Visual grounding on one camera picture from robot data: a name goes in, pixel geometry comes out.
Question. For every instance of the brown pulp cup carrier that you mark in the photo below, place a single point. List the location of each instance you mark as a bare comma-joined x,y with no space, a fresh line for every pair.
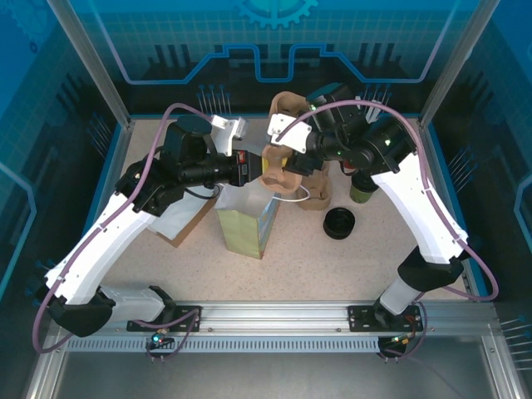
274,178

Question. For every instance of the green paper coffee cup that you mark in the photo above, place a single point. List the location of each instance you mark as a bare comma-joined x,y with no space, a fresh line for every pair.
362,194

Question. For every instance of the floral green paper bag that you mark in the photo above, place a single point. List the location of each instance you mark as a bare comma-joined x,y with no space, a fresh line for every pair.
245,224

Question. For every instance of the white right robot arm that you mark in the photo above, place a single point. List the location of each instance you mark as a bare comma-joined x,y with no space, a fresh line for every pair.
415,216

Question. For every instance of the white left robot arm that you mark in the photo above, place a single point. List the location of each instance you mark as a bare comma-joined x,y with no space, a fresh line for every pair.
104,249

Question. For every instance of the white wrapped straw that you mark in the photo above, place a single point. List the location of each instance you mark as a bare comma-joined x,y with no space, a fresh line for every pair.
376,111
368,113

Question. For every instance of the stack of pulp cup carriers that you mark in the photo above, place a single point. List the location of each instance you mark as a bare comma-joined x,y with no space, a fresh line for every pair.
316,191

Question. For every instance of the brown cardboard napkin tray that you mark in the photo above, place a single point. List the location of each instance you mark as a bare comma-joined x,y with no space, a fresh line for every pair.
193,226

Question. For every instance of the stack of black lids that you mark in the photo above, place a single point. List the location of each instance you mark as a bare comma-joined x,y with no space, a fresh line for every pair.
340,223

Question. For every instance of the small lit circuit board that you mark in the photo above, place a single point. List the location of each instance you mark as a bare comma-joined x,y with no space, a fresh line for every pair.
401,340
160,338

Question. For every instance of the aluminium frame post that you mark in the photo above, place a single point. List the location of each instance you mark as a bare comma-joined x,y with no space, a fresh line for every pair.
454,62
91,62

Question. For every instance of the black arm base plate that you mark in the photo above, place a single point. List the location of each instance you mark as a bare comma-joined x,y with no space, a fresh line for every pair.
361,318
187,318

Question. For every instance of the aluminium mounting rail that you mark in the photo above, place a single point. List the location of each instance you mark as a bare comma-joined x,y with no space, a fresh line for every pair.
270,316

